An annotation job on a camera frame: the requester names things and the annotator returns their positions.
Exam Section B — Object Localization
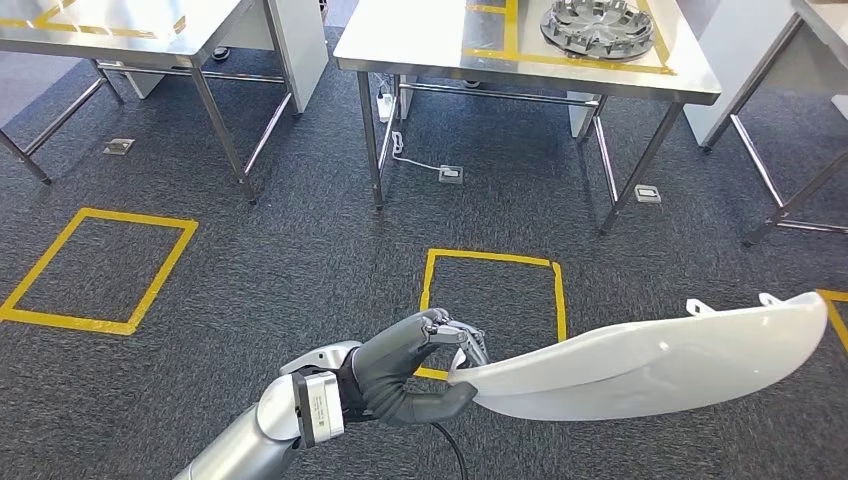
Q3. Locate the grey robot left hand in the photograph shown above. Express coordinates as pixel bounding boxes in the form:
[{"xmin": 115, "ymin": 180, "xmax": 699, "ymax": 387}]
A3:
[{"xmin": 351, "ymin": 307, "xmax": 492, "ymax": 427}]

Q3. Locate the white curved plastic part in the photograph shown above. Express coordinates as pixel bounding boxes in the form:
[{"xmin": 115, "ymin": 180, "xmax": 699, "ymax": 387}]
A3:
[{"xmin": 447, "ymin": 291, "xmax": 829, "ymax": 423}]

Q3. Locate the stainless steel workbench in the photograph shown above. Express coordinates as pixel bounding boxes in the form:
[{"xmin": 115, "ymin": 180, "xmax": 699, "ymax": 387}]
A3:
[
  {"xmin": 333, "ymin": 0, "xmax": 723, "ymax": 236},
  {"xmin": 702, "ymin": 0, "xmax": 848, "ymax": 248},
  {"xmin": 0, "ymin": 0, "xmax": 296, "ymax": 205}
]

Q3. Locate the white desk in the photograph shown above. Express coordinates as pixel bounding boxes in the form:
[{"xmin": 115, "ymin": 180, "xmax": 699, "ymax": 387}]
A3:
[
  {"xmin": 682, "ymin": 0, "xmax": 796, "ymax": 148},
  {"xmin": 122, "ymin": 0, "xmax": 329, "ymax": 115}
]

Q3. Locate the yellow tape bench outline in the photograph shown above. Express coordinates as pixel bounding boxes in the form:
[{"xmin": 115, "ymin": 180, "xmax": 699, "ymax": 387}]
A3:
[
  {"xmin": 463, "ymin": 0, "xmax": 676, "ymax": 75},
  {"xmin": 0, "ymin": 0, "xmax": 188, "ymax": 40}
]

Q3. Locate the grey wheel cover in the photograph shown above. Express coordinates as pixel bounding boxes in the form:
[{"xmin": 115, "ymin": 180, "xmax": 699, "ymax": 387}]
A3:
[{"xmin": 539, "ymin": 0, "xmax": 656, "ymax": 63}]

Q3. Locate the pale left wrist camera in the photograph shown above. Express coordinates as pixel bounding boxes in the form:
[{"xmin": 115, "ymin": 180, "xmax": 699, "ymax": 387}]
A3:
[{"xmin": 291, "ymin": 370, "xmax": 346, "ymax": 450}]

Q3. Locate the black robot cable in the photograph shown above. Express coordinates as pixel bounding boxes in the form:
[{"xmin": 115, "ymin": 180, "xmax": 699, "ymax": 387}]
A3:
[{"xmin": 430, "ymin": 421, "xmax": 470, "ymax": 480}]

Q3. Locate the white power cable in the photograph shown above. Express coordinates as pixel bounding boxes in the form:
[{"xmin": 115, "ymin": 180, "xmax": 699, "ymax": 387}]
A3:
[{"xmin": 390, "ymin": 130, "xmax": 444, "ymax": 175}]

